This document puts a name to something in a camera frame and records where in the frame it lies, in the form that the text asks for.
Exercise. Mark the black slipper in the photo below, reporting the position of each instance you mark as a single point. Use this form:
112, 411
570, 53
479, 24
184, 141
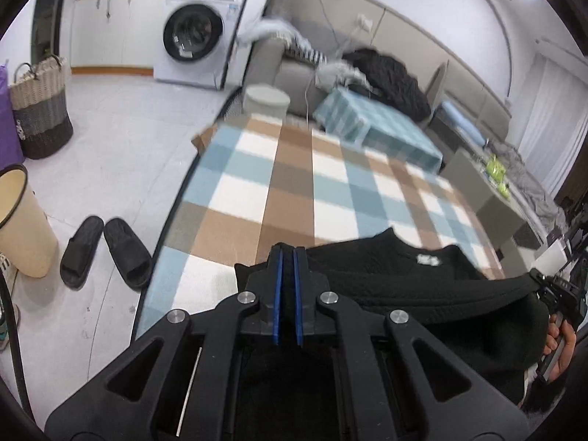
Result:
80, 252
128, 252

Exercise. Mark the brown cardboard piece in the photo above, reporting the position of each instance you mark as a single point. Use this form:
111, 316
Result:
204, 138

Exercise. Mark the grey sofa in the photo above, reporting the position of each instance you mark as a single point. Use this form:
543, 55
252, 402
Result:
294, 82

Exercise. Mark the grey bed headboard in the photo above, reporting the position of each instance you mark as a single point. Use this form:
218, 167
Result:
477, 92

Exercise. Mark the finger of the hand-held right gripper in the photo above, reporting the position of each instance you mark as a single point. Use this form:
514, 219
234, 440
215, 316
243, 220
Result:
545, 285

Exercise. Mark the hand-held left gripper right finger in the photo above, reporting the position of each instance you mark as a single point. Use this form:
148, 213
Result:
298, 303

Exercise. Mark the white curtain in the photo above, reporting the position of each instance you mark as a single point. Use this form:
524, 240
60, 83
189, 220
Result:
553, 115

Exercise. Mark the grey-white garment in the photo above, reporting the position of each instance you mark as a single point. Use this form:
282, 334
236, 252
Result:
337, 73

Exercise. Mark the woven laundry basket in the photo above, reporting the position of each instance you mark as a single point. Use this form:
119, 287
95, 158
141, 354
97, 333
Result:
41, 105

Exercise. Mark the black knit sweater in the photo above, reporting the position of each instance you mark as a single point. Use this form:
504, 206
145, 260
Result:
413, 294

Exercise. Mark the blue pillow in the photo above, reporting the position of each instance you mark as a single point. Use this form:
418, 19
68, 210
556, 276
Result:
461, 121

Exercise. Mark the grey jacket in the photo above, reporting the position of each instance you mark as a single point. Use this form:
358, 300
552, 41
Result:
528, 183

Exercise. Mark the person's right hand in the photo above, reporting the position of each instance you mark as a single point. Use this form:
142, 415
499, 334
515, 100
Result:
568, 342

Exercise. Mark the small table with teal cloth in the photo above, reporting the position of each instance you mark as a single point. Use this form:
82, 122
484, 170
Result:
372, 124

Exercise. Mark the purple bag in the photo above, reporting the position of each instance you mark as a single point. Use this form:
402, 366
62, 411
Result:
9, 124

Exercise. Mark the grey bedside cabinet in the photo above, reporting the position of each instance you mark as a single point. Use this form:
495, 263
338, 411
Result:
464, 183

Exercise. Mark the white washing machine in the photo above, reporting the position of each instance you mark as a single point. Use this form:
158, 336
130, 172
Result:
193, 36

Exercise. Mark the beige trash bin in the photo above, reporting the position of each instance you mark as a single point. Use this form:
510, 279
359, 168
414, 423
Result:
23, 229

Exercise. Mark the black puffy jacket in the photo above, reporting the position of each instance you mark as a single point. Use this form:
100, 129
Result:
390, 78

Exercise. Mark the person's right forearm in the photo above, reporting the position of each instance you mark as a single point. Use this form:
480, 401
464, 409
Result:
546, 395

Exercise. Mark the white kitchen counter cabinet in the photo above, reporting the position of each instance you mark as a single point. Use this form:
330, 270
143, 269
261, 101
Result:
119, 27

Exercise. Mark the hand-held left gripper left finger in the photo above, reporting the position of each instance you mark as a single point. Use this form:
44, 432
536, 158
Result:
277, 303

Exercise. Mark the green toy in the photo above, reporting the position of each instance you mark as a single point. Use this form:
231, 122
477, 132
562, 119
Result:
496, 172

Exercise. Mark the checked tablecloth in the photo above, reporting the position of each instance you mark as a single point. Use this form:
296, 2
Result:
294, 183

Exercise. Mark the white round stool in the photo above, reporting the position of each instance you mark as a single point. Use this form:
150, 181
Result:
266, 101

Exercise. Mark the grey low cabinet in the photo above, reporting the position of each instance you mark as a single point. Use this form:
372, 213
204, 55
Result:
505, 225

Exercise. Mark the houndstooth cushion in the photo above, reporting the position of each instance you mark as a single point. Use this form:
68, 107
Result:
308, 53

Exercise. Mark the light blue-grey cloth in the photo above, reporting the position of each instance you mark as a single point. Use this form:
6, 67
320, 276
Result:
266, 30

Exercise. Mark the white wall socket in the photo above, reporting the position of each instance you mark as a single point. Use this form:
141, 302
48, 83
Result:
366, 22

